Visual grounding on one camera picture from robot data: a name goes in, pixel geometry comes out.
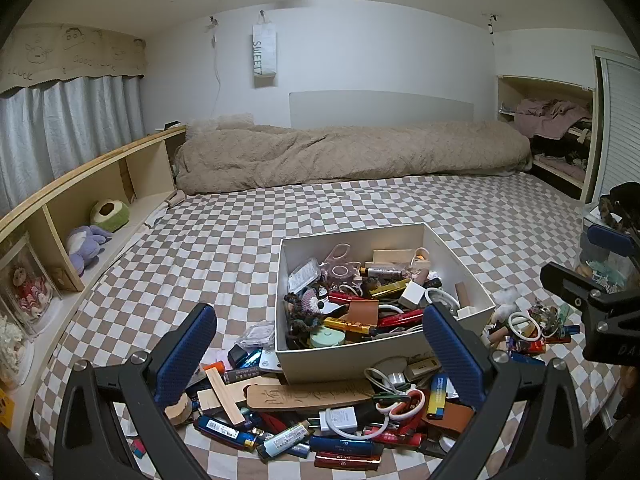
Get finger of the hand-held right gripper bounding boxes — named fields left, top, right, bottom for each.
left=586, top=182, right=640, bottom=266
left=540, top=261, right=608, bottom=311

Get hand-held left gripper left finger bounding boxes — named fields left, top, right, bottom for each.
left=52, top=302, right=218, bottom=480

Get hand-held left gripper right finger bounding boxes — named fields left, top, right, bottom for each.
left=424, top=302, right=585, bottom=480

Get white cardboard box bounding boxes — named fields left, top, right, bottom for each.
left=274, top=222, right=497, bottom=386

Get person's right hand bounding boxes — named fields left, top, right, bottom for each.
left=617, top=362, right=640, bottom=421

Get dark fuzzy figure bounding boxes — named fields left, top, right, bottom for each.
left=597, top=192, right=623, bottom=233

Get yellow blue lighter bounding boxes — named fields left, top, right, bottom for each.
left=427, top=375, right=446, bottom=421

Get round wooden slice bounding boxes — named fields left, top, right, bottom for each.
left=165, top=392, right=193, bottom=426

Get flat wooden stick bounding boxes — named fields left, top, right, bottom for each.
left=206, top=367, right=248, bottom=426

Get white cotton ball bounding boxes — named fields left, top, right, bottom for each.
left=495, top=285, right=521, bottom=311

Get brown leather case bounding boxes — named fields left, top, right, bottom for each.
left=422, top=402, right=473, bottom=436

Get red white scissors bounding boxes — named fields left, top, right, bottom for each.
left=375, top=389, right=426, bottom=421

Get white charger cube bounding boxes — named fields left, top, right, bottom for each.
left=397, top=282, right=426, bottom=311

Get clear plastic packet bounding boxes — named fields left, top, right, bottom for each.
left=237, top=324, right=276, bottom=351
left=287, top=258, right=321, bottom=293

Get gold lighter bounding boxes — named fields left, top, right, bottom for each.
left=367, top=280, right=413, bottom=298

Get brown leather patch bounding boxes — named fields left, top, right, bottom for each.
left=347, top=300, right=381, bottom=326

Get yellow red lighter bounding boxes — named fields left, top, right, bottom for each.
left=324, top=316, right=378, bottom=336

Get dark clothes pile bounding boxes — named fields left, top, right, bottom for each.
left=531, top=132, right=591, bottom=166

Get white louvered door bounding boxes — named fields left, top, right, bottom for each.
left=592, top=46, right=640, bottom=206

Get dark crocheted yarn piece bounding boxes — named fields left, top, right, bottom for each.
left=285, top=292, right=326, bottom=343

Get mint round tape measure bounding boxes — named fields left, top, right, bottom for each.
left=310, top=327, right=348, bottom=348

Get white plug charger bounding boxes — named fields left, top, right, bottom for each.
left=307, top=406, right=358, bottom=433

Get light blue lighter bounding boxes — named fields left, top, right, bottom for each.
left=257, top=422, right=313, bottom=461

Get carved wooden board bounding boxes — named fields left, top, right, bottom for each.
left=240, top=377, right=376, bottom=411

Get navy lighter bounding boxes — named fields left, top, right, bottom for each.
left=309, top=435, right=383, bottom=456

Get pink clothes pile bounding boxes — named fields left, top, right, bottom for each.
left=515, top=98, right=593, bottom=140

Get purple plush toy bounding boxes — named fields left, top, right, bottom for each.
left=66, top=225, right=113, bottom=277

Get checkered bed sheet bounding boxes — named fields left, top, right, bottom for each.
left=10, top=170, right=640, bottom=480

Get pink scissors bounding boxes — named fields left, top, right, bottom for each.
left=322, top=242, right=353, bottom=268

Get glossy red lighter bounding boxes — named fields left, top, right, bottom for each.
left=312, top=452, right=381, bottom=471

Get green avocado plush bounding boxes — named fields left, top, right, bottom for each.
left=90, top=199, right=132, bottom=233

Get doll in clear case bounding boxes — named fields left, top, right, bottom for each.
left=0, top=232, right=63, bottom=341

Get cream built-in closet shelf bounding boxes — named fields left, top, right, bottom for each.
left=496, top=75, right=598, bottom=203

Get wooden bedside shelf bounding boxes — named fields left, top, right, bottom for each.
left=0, top=125, right=188, bottom=431

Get beige quilt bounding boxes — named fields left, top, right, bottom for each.
left=175, top=121, right=532, bottom=195

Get pale grey curtain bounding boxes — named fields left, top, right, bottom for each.
left=0, top=74, right=146, bottom=216

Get white hanging paper bag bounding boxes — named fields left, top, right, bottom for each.
left=248, top=10, right=278, bottom=90

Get beige printed curtain valance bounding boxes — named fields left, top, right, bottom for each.
left=0, top=22, right=150, bottom=96

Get metal keychain cluster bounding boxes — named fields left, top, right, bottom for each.
left=530, top=302, right=568, bottom=338

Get white coiled cable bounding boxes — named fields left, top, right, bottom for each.
left=425, top=287, right=458, bottom=317

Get white plastic ring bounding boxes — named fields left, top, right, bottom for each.
left=507, top=312, right=543, bottom=342

